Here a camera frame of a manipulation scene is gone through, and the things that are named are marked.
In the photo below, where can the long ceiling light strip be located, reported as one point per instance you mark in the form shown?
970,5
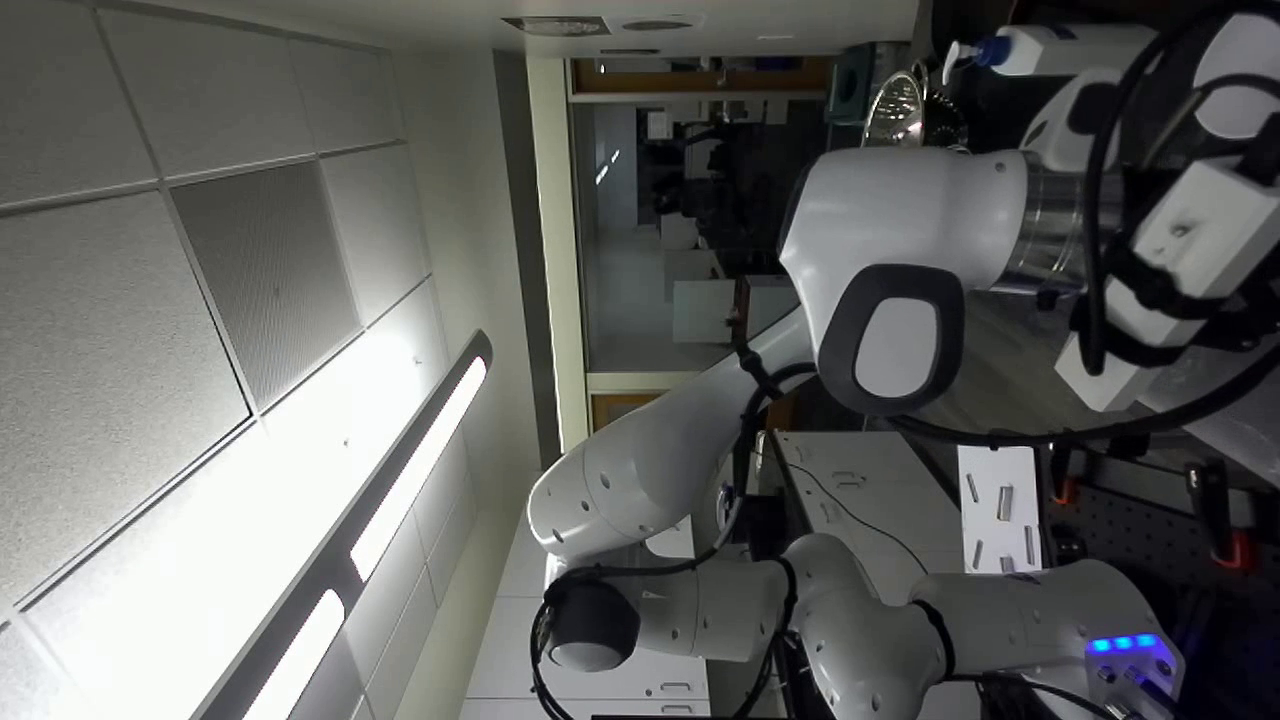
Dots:
427,452
303,661

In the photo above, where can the grey cabinet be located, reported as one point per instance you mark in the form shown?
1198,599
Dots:
864,493

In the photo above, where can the ceiling air vent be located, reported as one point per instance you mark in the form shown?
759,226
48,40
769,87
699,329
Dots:
553,25

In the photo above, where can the steel colander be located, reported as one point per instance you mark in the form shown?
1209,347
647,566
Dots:
898,105

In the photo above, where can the white paper note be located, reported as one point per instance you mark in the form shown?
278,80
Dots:
1003,481

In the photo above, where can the black orange bar clamp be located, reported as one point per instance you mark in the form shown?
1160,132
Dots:
1066,474
1235,543

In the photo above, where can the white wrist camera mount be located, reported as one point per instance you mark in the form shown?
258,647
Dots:
1187,243

